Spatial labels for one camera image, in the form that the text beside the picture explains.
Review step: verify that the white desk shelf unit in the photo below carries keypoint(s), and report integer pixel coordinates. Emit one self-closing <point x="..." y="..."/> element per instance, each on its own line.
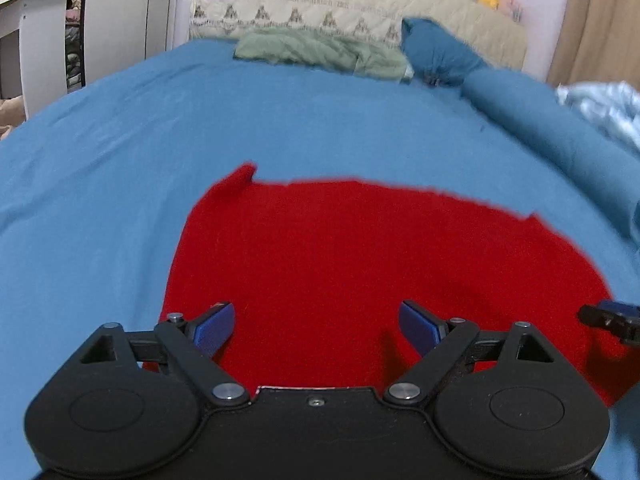
<point x="33" y="62"/>

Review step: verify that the cream quilted headboard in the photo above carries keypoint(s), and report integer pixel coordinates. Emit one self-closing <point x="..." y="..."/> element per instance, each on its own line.
<point x="494" y="36"/>

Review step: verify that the white wardrobe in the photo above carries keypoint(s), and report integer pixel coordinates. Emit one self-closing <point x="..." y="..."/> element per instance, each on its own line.
<point x="116" y="34"/>

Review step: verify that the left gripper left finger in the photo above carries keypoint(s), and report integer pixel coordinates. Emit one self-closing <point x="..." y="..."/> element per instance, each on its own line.
<point x="126" y="402"/>

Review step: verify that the green pillow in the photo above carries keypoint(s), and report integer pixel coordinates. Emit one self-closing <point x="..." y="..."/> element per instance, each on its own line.
<point x="335" y="53"/>

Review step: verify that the blue bed sheet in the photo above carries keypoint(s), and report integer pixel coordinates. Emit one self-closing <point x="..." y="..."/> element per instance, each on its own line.
<point x="96" y="188"/>

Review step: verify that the light blue blanket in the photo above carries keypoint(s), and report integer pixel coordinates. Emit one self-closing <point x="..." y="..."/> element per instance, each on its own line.
<point x="611" y="107"/>

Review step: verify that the beige curtain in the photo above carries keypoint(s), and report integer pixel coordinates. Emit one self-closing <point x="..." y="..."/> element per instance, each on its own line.
<point x="599" y="41"/>

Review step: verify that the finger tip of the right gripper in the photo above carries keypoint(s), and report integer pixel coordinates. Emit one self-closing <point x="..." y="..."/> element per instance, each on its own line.
<point x="619" y="319"/>

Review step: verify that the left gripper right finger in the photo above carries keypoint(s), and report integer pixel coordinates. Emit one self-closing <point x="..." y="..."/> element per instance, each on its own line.
<point x="507" y="402"/>

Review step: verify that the blue rolled duvet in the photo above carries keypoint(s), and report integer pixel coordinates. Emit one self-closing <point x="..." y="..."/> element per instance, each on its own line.
<point x="603" y="170"/>

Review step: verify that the dark blue pillow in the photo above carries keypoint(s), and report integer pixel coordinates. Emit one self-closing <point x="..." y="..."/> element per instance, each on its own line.
<point x="435" y="55"/>

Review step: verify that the red knit sweater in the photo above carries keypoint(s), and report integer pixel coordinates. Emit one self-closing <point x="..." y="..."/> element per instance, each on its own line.
<point x="316" y="272"/>

